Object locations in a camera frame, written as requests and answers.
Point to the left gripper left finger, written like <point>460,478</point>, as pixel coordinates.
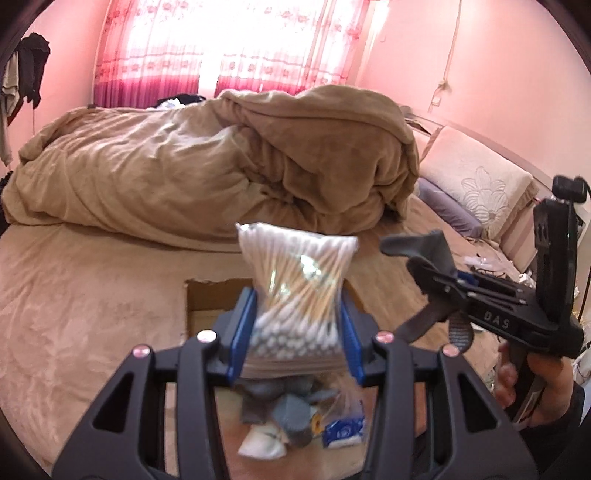
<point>122,435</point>

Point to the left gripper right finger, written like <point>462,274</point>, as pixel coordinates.
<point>434,418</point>

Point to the blue tissue pack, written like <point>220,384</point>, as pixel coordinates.
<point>344,432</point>

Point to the clear plastic snack bag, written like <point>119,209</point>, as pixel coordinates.
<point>340,398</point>

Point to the white sock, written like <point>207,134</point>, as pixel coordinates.
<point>263,442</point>

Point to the blue-grey sock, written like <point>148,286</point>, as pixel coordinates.
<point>287,402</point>

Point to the cotton swab bag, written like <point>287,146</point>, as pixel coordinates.
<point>298,277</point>

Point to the dark grey sock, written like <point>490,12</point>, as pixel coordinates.
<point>431,264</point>

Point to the right hand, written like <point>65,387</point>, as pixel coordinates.
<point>554,379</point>

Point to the cream floral pillow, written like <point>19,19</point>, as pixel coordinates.
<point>490,187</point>

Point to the tan bed sheet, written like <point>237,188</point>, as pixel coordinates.
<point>75,300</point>

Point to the purple pillow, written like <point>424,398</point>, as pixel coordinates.
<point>449,210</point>

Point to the brown cardboard box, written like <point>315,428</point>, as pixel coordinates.
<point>208,299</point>

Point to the tan fleece duvet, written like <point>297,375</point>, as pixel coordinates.
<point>330,160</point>

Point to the hanging dark clothes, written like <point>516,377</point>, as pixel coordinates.
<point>20,83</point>

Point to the pink window curtain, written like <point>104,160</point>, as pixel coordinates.
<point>150,50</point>

